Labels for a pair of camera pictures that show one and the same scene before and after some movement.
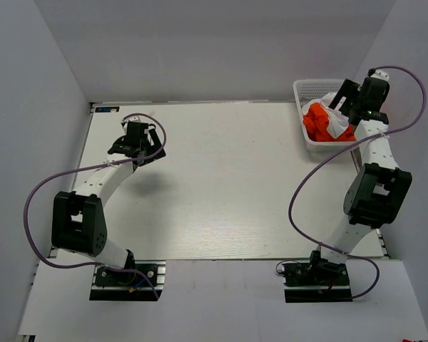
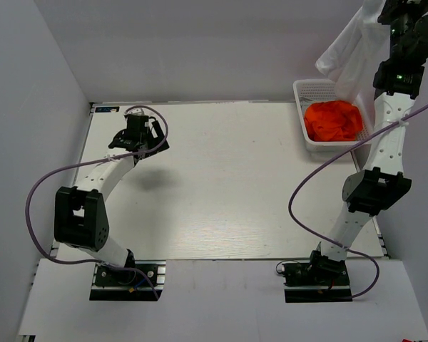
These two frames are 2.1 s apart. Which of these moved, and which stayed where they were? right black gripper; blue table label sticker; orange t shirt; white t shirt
Moved: white t shirt; right black gripper
Stayed: orange t shirt; blue table label sticker
